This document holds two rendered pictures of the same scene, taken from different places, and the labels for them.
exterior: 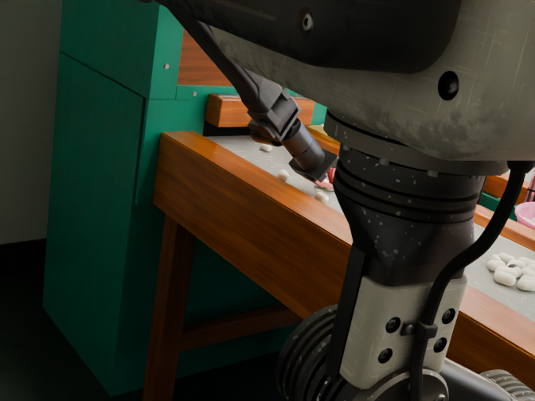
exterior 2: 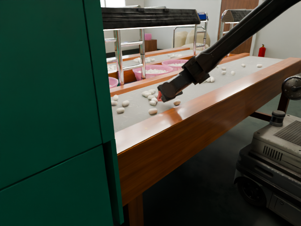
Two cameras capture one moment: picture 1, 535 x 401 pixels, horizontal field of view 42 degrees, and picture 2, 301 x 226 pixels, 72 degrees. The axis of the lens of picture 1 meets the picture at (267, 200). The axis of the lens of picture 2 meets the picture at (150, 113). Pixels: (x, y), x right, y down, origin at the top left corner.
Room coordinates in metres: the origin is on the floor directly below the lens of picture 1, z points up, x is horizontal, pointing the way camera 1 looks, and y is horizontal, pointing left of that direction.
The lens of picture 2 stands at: (1.50, 0.69, 1.07)
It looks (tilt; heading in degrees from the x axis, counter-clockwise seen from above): 25 degrees down; 268
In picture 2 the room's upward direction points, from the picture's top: 1 degrees counter-clockwise
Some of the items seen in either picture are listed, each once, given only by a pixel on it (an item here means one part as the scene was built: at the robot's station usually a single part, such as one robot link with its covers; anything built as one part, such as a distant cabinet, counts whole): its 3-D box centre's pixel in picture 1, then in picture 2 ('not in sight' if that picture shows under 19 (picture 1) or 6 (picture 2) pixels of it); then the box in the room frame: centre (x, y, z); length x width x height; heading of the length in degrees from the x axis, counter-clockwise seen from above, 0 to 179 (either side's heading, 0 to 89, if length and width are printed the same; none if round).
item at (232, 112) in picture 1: (262, 110); not in sight; (1.74, 0.05, 0.83); 0.30 x 0.06 x 0.07; 131
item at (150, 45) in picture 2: not in sight; (148, 44); (1.23, -6.39, 0.32); 0.42 x 0.42 x 0.63; 43
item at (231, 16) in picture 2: not in sight; (248, 15); (0.70, -0.91, 1.08); 0.62 x 0.08 x 0.07; 41
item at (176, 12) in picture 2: not in sight; (152, 17); (1.44, -0.28, 1.08); 0.62 x 0.08 x 0.07; 41
